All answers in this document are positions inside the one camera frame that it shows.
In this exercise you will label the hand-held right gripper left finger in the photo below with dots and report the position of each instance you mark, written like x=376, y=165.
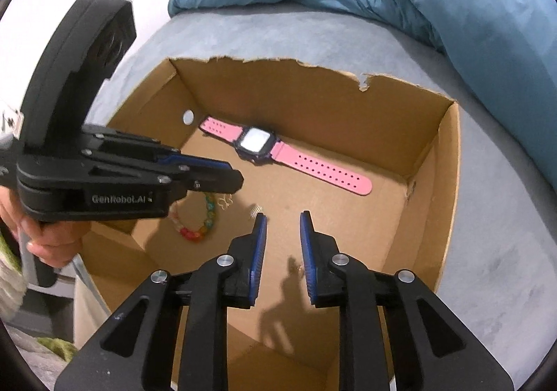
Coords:
x=260, y=252

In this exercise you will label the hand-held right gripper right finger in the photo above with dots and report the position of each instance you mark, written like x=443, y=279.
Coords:
x=307, y=252

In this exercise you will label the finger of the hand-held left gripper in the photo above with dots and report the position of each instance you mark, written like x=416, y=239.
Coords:
x=217, y=181
x=200, y=164

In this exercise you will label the small gold earring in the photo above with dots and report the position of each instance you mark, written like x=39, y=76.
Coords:
x=300, y=268

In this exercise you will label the silver hair clip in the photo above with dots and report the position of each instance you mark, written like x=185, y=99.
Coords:
x=256, y=212

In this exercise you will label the brown cardboard box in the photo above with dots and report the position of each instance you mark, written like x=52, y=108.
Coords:
x=348, y=134

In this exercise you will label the person's left hand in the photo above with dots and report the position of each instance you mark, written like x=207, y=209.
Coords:
x=52, y=249

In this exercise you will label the grey bed blanket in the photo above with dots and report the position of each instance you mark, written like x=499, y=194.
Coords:
x=500, y=243

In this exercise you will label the blue duvet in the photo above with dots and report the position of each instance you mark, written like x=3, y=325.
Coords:
x=435, y=4

